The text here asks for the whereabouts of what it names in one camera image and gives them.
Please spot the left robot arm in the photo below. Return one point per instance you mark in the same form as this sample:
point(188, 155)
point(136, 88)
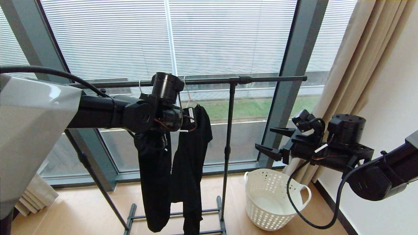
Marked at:
point(32, 130)

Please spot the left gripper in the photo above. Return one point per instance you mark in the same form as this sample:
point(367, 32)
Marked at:
point(176, 119)

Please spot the white laundry basket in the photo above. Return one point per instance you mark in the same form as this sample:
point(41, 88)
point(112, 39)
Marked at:
point(264, 186)

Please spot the black garment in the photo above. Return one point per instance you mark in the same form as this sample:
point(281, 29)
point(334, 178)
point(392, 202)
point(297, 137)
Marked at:
point(192, 156)

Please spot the beige curtain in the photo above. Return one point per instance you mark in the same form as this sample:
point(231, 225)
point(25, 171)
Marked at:
point(39, 195)
point(352, 75)

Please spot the window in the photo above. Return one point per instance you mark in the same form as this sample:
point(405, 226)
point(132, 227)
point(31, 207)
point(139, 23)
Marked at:
point(228, 39)

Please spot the black clothes rack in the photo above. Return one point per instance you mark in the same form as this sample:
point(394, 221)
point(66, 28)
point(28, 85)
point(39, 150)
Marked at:
point(261, 78)

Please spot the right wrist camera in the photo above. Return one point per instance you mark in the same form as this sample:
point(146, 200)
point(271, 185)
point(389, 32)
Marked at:
point(303, 119)

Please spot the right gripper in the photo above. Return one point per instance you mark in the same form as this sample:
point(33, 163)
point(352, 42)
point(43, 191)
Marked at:
point(303, 151)

